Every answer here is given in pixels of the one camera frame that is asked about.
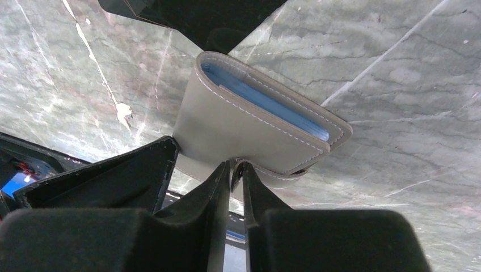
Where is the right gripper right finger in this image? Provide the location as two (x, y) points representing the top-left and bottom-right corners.
(231, 162), (431, 271)

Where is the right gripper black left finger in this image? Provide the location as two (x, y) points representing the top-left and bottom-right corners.
(1, 161), (230, 271)

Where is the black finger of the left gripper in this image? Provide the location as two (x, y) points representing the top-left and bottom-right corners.
(13, 136), (179, 214)

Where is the grey card holder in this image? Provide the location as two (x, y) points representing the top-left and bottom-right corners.
(173, 52), (353, 188)

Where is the black card wallet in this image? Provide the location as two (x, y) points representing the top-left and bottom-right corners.
(99, 0), (285, 54)

